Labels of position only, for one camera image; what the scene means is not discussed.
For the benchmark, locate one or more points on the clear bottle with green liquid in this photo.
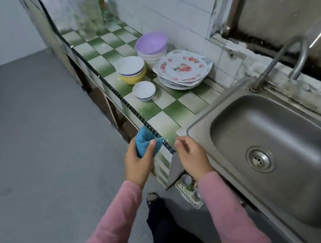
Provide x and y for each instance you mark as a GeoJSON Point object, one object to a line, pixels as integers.
{"type": "Point", "coordinates": [105, 3]}

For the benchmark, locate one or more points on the stainless steel sink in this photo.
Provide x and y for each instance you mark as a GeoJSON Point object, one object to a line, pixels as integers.
{"type": "Point", "coordinates": [276, 155]}

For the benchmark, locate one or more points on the tray of small cups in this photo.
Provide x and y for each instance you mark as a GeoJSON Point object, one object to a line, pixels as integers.
{"type": "Point", "coordinates": [186, 180]}

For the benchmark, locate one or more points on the person's left hand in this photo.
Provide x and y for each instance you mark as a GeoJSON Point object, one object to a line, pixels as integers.
{"type": "Point", "coordinates": [139, 169]}

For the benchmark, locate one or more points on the person's right hand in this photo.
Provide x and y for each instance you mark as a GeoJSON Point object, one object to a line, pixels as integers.
{"type": "Point", "coordinates": [194, 157]}

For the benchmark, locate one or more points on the green checkered tile countertop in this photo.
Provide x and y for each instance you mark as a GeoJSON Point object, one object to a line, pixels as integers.
{"type": "Point", "coordinates": [171, 113]}

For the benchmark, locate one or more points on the person's right forearm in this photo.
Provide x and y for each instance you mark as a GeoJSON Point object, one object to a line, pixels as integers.
{"type": "Point", "coordinates": [235, 217]}

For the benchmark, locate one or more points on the large clear plastic bottle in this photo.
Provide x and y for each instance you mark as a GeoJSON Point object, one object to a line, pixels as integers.
{"type": "Point", "coordinates": [91, 9]}

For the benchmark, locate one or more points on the floral plate stack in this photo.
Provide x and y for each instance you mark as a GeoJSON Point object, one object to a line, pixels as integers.
{"type": "Point", "coordinates": [209, 74]}

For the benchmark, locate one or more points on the weathered wooden board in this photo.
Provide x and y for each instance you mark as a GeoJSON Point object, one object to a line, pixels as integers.
{"type": "Point", "coordinates": [288, 6]}

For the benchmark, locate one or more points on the purple plastic bowl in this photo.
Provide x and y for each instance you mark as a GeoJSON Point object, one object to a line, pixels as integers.
{"type": "Point", "coordinates": [151, 43]}

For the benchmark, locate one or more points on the blue cleaning cloth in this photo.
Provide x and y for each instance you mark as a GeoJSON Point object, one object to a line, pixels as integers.
{"type": "Point", "coordinates": [145, 139]}

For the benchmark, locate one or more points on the small white bowl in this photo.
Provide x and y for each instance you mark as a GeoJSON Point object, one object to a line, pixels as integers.
{"type": "Point", "coordinates": [144, 89]}

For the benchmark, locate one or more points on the chrome faucet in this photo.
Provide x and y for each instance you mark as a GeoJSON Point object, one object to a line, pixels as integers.
{"type": "Point", "coordinates": [273, 64]}

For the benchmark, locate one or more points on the person's right leg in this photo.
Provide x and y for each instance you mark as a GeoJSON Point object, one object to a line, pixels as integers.
{"type": "Point", "coordinates": [169, 228]}

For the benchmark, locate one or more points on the person's left forearm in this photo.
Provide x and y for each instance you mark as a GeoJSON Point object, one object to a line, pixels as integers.
{"type": "Point", "coordinates": [100, 240]}

